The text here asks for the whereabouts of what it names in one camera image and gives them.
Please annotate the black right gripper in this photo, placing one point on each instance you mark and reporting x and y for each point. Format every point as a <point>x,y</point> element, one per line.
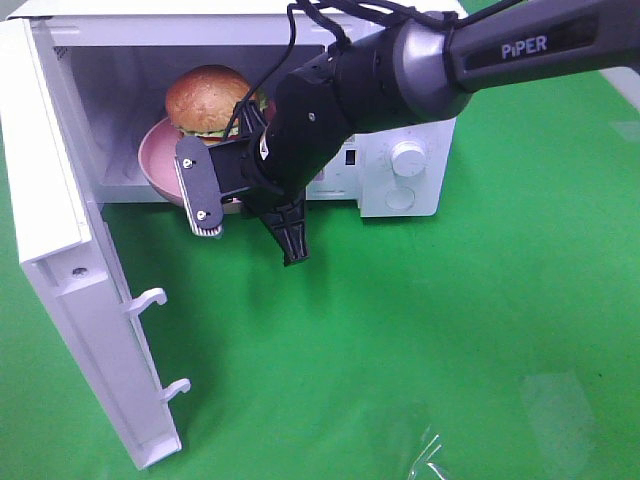
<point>269,164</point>

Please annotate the burger with cheese and lettuce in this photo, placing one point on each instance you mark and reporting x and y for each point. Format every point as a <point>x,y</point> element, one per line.
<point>201,102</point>

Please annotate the pink round plate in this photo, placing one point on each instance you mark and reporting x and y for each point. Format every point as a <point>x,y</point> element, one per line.
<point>156,158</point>

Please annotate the round door release button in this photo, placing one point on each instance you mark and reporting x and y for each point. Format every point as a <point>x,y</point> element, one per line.
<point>400,198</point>

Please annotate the white microwave knob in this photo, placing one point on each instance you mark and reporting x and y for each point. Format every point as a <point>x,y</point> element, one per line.
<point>408,159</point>

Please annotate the white microwave door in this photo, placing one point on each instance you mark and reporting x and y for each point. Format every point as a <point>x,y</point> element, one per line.
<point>65,248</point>

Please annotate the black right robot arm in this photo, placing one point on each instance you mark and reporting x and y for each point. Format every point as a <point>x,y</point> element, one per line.
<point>418,68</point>

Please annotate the clear tape piece left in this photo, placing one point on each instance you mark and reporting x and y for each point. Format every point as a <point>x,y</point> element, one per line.
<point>403,442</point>

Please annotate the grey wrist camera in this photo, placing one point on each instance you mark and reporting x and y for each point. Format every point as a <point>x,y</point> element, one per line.
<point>199,187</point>

